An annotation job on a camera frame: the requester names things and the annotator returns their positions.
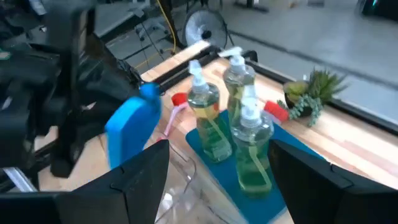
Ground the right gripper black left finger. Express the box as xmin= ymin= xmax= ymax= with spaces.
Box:
xmin=55 ymin=139 xmax=170 ymax=224

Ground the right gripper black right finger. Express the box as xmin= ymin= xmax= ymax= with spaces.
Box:
xmin=269 ymin=139 xmax=398 ymax=224

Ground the clear plastic bin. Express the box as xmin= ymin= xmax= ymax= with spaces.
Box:
xmin=154 ymin=138 xmax=246 ymax=224

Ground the light blue sponge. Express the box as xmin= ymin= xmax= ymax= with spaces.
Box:
xmin=104 ymin=82 xmax=162 ymax=170

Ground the clear green soap pump bottle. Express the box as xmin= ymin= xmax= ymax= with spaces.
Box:
xmin=217 ymin=46 xmax=257 ymax=125
xmin=187 ymin=58 xmax=233 ymax=163
xmin=231 ymin=85 xmax=275 ymax=197

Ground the teal plastic tray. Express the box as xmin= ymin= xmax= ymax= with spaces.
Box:
xmin=185 ymin=108 xmax=324 ymax=224

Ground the grey computer case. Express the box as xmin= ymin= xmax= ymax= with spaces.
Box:
xmin=93 ymin=1 xmax=153 ymax=40

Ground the small potted succulent plant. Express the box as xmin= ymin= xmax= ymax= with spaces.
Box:
xmin=277 ymin=68 xmax=348 ymax=128

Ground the black floor fan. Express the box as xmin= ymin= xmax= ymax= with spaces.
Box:
xmin=182 ymin=7 xmax=229 ymax=50

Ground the yellow power cable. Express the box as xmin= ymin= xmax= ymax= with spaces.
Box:
xmin=133 ymin=0 xmax=178 ymax=71

